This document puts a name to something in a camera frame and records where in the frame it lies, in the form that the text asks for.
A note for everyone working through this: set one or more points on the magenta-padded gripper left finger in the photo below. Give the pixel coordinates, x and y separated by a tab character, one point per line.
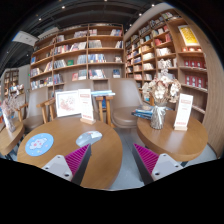
58	165

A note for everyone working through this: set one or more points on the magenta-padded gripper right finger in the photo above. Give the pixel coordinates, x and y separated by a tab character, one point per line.
165	165

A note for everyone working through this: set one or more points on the grey computer mouse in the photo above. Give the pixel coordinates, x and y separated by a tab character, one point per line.
88	138

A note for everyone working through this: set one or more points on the round light blue mouse pad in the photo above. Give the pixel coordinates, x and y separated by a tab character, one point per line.
39	144

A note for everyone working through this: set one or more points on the round wooden side table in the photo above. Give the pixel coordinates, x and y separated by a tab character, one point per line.
10	138
173	143

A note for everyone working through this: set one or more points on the glass vase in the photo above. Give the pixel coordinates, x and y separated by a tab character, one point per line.
157	116
10	123

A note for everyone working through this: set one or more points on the stack of dark books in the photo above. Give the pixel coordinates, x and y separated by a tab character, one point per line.
142	113

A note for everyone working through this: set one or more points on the white framed flower picture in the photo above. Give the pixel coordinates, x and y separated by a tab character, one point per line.
67	103

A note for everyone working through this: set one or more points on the dried beige flower bouquet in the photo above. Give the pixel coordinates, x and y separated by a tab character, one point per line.
163	88

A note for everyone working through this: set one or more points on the dark blue book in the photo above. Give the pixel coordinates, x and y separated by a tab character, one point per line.
104	103

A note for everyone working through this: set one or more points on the dried pink flower bouquet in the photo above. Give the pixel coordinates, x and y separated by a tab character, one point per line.
9	105

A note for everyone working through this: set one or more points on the light blue book stack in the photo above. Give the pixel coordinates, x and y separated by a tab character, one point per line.
102	93

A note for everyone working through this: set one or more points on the small distant wooden shelf unit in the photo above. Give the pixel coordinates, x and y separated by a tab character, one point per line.
10	80

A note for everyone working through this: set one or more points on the curved wooden book shelf unit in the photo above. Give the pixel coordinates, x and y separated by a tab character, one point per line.
160	50

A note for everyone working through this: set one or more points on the white ceiling panel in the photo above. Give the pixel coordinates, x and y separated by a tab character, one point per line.
25	38

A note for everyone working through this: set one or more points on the ceiling spot lights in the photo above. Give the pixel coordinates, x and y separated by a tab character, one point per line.
63	6

